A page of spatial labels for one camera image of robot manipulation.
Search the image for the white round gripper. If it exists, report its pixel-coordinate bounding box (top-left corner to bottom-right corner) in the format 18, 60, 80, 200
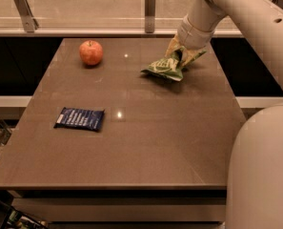
165, 16, 213, 69

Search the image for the green jalapeno chip bag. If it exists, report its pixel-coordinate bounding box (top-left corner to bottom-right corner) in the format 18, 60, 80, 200
140, 47, 208, 82

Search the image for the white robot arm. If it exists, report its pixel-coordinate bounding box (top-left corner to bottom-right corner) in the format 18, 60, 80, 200
177, 0, 283, 229

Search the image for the red apple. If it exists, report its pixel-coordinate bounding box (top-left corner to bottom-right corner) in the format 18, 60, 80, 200
79, 40, 103, 66

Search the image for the brown table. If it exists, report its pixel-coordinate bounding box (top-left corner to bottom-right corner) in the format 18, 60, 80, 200
0, 38, 245, 224

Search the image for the dark blue snack packet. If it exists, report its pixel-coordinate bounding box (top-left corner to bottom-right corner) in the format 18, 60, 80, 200
54, 107, 105, 132

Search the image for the glass railing panel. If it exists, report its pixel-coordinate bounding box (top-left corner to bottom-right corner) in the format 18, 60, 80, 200
0, 0, 283, 31

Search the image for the middle metal railing bracket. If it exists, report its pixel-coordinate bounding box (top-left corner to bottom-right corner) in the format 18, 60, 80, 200
144, 0, 156, 33

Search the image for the left metal railing bracket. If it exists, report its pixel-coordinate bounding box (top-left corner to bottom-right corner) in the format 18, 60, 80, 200
13, 0, 39, 32

